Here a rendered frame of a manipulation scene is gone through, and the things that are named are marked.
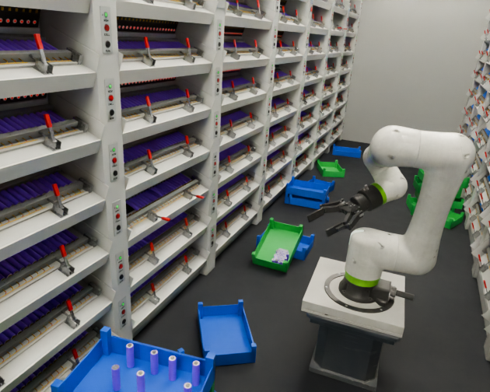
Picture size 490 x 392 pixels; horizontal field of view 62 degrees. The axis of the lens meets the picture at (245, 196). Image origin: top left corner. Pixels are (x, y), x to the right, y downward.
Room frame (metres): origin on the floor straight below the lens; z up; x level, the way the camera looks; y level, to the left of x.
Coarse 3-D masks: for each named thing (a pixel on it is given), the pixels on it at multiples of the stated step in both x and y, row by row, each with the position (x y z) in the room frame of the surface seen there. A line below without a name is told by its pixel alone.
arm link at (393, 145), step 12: (384, 132) 1.18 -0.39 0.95; (396, 132) 1.17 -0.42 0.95; (408, 132) 1.17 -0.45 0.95; (420, 132) 1.17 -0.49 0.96; (372, 144) 1.20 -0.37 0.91; (384, 144) 1.16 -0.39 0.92; (396, 144) 1.15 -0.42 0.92; (408, 144) 1.15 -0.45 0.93; (372, 156) 1.24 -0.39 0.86; (384, 156) 1.16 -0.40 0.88; (396, 156) 1.15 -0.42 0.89; (408, 156) 1.14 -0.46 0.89
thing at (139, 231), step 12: (192, 180) 1.85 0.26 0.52; (204, 180) 1.85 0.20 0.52; (192, 192) 1.76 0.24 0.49; (204, 192) 1.79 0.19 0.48; (180, 204) 1.63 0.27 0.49; (192, 204) 1.72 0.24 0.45; (168, 216) 1.52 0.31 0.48; (132, 228) 1.36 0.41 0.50; (144, 228) 1.38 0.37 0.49; (156, 228) 1.46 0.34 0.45; (132, 240) 1.31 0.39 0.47
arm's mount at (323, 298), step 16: (320, 272) 1.42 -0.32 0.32; (336, 272) 1.43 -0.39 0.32; (384, 272) 1.45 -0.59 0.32; (320, 288) 1.31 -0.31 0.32; (336, 288) 1.31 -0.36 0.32; (400, 288) 1.35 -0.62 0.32; (304, 304) 1.22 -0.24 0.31; (320, 304) 1.21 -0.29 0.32; (336, 304) 1.21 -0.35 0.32; (352, 304) 1.22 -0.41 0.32; (368, 304) 1.23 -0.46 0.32; (400, 304) 1.24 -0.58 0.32; (352, 320) 1.16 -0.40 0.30; (368, 320) 1.15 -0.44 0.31; (384, 320) 1.14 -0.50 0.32; (400, 320) 1.15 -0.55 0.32; (400, 336) 1.11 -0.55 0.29
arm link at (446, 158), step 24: (432, 144) 1.14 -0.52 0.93; (456, 144) 1.12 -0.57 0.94; (432, 168) 1.14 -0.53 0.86; (456, 168) 1.11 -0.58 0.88; (432, 192) 1.16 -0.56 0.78; (456, 192) 1.16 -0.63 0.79; (432, 216) 1.17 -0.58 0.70; (408, 240) 1.23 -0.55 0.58; (432, 240) 1.19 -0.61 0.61; (408, 264) 1.21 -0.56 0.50; (432, 264) 1.21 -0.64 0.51
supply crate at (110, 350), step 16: (112, 336) 0.83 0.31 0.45; (96, 352) 0.80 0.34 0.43; (112, 352) 0.83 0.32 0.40; (144, 352) 0.81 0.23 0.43; (160, 352) 0.80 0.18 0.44; (176, 352) 0.79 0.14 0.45; (208, 352) 0.77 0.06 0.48; (80, 368) 0.73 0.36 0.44; (96, 368) 0.77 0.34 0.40; (128, 368) 0.78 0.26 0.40; (144, 368) 0.78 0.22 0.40; (160, 368) 0.79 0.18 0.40; (208, 368) 0.75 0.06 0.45; (64, 384) 0.66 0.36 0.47; (80, 384) 0.72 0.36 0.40; (96, 384) 0.73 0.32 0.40; (112, 384) 0.73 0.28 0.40; (128, 384) 0.73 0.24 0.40; (160, 384) 0.74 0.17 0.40; (176, 384) 0.74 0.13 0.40; (208, 384) 0.72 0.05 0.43
